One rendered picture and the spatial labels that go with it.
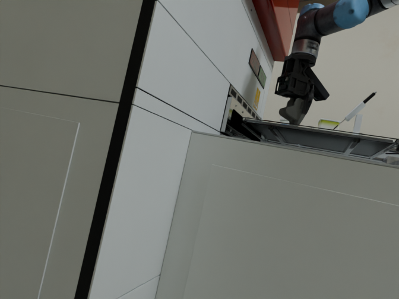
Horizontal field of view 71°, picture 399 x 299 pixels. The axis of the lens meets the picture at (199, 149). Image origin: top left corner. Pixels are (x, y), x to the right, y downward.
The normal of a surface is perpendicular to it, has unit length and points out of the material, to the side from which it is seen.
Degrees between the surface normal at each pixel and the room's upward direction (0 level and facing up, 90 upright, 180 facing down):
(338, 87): 90
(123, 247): 90
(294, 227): 90
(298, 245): 90
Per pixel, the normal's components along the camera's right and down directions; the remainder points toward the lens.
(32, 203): -0.39, -0.12
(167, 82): 0.90, 0.18
